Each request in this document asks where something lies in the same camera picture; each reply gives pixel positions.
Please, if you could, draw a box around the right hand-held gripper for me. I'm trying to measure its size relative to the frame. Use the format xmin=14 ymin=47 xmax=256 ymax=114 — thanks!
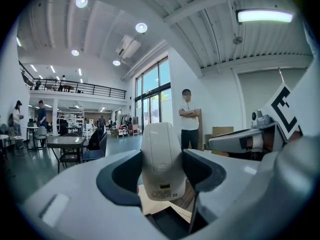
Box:
xmin=208 ymin=62 xmax=320 ymax=157

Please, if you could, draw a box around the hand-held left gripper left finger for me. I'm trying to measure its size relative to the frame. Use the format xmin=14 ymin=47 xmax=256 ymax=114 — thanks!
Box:
xmin=21 ymin=150 xmax=161 ymax=240

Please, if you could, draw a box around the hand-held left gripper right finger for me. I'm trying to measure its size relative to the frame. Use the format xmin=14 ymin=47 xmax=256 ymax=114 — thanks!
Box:
xmin=182 ymin=131 xmax=320 ymax=240

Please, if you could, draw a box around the black tray box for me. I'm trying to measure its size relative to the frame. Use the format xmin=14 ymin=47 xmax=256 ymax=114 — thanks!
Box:
xmin=144 ymin=203 xmax=209 ymax=240

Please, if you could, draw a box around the cardboard box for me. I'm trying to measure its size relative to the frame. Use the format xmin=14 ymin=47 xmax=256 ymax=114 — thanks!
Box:
xmin=211 ymin=126 xmax=235 ymax=157

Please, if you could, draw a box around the blue chair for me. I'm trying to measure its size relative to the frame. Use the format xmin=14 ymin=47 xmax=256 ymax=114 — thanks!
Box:
xmin=81 ymin=130 xmax=109 ymax=163

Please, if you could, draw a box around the black glass top table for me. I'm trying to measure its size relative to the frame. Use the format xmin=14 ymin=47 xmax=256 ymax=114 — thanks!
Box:
xmin=46 ymin=135 xmax=87 ymax=174

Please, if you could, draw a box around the grey chair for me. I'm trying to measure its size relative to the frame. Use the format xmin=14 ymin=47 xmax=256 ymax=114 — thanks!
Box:
xmin=33 ymin=125 xmax=49 ymax=149

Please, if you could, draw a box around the glass door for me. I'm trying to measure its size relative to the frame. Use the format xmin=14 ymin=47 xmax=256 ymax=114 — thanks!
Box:
xmin=134 ymin=56 xmax=174 ymax=135

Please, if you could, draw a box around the round white table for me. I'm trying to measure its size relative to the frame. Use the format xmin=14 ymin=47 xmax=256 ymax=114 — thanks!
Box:
xmin=0 ymin=133 xmax=10 ymax=149

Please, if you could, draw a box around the black balcony railing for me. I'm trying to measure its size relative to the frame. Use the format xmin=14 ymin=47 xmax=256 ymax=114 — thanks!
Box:
xmin=18 ymin=59 xmax=128 ymax=100

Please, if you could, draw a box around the long rectangular ceiling lamp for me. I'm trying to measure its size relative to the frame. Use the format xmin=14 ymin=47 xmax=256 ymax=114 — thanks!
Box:
xmin=235 ymin=8 xmax=295 ymax=25

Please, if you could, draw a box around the ceiling air conditioner unit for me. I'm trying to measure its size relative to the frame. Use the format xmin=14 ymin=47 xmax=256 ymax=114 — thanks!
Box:
xmin=115 ymin=34 xmax=142 ymax=60

